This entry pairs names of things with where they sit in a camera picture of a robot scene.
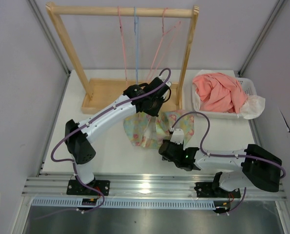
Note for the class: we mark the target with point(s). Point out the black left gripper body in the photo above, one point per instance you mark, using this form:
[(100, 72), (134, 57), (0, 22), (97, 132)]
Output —
[(162, 98)]

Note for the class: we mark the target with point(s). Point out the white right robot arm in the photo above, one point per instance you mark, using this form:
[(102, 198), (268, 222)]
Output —
[(252, 166)]

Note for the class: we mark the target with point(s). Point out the floral pastel skirt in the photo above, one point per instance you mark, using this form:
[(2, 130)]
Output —
[(146, 131)]

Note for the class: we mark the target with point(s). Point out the aluminium mounting rail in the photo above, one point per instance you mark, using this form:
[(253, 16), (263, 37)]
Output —
[(121, 186)]

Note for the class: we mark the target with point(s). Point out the wooden hanger rack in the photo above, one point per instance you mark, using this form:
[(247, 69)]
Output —
[(101, 92)]

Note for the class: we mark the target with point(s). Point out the white slotted cable duct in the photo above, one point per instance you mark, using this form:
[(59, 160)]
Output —
[(73, 202)]

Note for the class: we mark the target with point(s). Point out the blue wire hanger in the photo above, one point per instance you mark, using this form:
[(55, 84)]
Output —
[(136, 33)]

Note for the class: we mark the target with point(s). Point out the coral pink garment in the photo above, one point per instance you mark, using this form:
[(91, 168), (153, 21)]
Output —
[(219, 93)]

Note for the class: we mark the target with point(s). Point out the white sheer garment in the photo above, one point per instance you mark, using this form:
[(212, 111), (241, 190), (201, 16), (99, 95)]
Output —
[(253, 107)]

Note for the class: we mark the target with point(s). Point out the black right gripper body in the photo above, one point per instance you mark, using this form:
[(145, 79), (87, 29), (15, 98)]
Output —
[(178, 145)]

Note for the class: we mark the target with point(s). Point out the right pink wire hanger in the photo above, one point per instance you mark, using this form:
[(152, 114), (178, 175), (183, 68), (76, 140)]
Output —
[(166, 41)]

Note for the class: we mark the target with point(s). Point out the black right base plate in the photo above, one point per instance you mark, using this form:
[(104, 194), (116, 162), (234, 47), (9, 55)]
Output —
[(208, 190)]

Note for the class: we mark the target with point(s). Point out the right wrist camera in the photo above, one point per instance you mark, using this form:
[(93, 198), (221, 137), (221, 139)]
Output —
[(177, 136)]

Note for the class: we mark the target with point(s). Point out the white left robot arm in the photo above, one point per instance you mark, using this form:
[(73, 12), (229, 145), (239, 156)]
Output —
[(79, 144)]

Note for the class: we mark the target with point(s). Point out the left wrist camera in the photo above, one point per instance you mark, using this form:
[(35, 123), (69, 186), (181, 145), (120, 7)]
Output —
[(165, 81)]

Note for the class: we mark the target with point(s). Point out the pink wire hanger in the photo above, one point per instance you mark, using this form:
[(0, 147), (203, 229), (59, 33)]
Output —
[(123, 43), (166, 41)]

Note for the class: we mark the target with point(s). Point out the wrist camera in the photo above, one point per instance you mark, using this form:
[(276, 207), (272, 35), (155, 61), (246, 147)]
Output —
[(177, 136), (165, 81)]

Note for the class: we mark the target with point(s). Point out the left pink wire hanger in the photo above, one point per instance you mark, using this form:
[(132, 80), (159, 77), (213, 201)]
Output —
[(123, 43)]

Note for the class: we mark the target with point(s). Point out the white plastic laundry basket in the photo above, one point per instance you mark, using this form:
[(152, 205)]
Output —
[(248, 88)]

